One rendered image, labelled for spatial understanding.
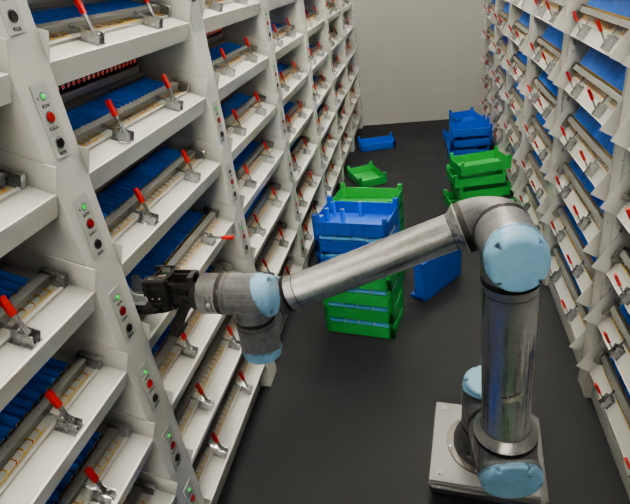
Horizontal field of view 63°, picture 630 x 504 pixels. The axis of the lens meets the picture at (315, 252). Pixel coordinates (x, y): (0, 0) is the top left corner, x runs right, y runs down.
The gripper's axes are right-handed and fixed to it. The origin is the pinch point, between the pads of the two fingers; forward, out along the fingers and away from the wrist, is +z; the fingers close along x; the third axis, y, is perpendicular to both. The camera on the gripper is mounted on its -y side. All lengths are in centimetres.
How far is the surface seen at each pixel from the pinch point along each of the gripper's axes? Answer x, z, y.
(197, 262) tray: -26.8, -6.5, -5.9
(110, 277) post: 11.0, -7.7, 13.1
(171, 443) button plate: 11.6, -9.0, -33.2
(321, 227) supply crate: -88, -29, -26
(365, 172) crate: -282, -24, -77
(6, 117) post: 16.1, -3.3, 46.3
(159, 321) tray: -0.4, -7.5, -6.2
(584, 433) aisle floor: -38, -117, -76
